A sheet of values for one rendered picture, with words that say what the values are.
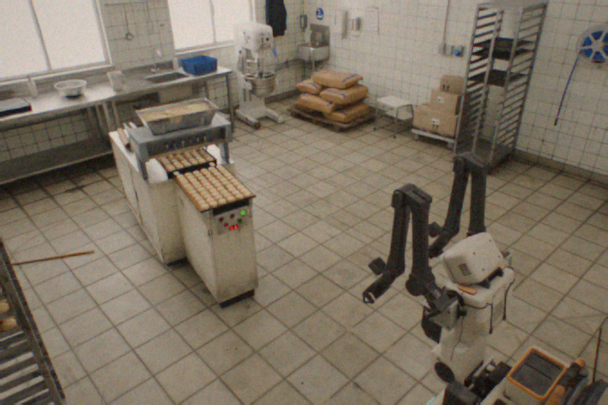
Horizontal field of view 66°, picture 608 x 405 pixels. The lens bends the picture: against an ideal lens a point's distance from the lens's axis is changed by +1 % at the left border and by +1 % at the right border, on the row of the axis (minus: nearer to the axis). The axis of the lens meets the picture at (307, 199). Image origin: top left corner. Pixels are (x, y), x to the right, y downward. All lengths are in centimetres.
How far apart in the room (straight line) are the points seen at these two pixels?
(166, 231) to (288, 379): 156
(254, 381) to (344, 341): 67
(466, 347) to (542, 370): 30
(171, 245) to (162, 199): 44
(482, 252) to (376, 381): 147
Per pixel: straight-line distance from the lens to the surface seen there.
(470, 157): 212
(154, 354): 348
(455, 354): 223
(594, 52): 573
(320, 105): 679
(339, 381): 317
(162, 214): 384
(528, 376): 219
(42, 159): 622
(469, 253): 192
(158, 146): 370
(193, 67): 652
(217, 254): 333
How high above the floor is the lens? 246
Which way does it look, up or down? 30 degrees down
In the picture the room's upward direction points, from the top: 1 degrees counter-clockwise
